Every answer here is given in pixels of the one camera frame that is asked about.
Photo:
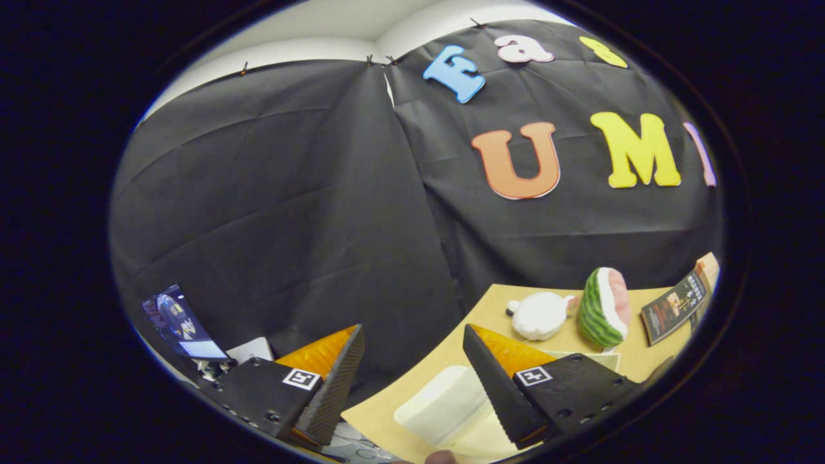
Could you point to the white flat sheet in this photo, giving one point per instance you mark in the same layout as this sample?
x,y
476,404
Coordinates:
x,y
251,350

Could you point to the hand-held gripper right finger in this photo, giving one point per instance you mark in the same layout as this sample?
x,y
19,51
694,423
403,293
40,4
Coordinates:
x,y
496,386

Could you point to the white fabric storage box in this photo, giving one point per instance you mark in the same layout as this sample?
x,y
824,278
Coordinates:
x,y
445,403

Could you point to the black cover book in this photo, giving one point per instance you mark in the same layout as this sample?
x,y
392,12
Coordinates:
x,y
673,308

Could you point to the white plush toy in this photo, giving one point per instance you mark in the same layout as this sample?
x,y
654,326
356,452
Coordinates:
x,y
540,316

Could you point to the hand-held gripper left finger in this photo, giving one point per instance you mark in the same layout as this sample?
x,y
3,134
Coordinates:
x,y
335,386

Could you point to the watermelon slice plush toy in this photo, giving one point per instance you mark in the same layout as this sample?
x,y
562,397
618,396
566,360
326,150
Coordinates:
x,y
596,316

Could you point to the computer monitor screen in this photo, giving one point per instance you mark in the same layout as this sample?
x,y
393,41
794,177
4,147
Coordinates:
x,y
180,322

